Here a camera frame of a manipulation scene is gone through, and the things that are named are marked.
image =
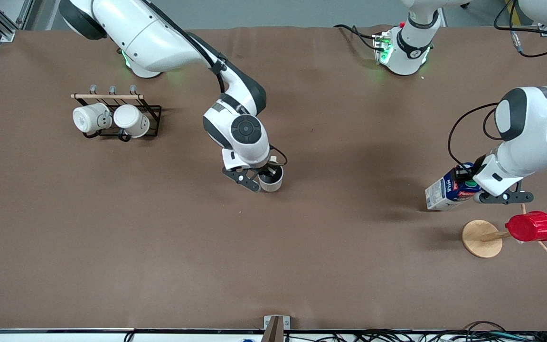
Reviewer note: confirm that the wooden mug tree stand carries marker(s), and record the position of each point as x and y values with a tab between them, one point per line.
480	240

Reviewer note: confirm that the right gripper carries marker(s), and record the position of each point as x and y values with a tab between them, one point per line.
269	171

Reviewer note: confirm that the white mug grey inside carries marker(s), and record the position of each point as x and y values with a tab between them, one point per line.
273	183

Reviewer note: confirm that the red ribbed plastic cup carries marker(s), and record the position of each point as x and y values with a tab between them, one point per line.
532	226

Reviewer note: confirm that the metal bracket with brown post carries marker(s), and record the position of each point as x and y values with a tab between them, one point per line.
276	327

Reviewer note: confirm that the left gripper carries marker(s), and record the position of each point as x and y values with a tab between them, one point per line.
466	174

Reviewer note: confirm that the blue white milk carton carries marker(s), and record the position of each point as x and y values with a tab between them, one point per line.
444	194

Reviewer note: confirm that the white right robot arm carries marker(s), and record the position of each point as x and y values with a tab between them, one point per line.
150	33

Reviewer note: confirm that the white mug with round print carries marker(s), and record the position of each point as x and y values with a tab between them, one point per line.
88	118

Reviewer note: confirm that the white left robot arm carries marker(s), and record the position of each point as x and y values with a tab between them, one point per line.
534	128

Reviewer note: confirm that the plain white mug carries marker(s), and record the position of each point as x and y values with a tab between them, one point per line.
131	119

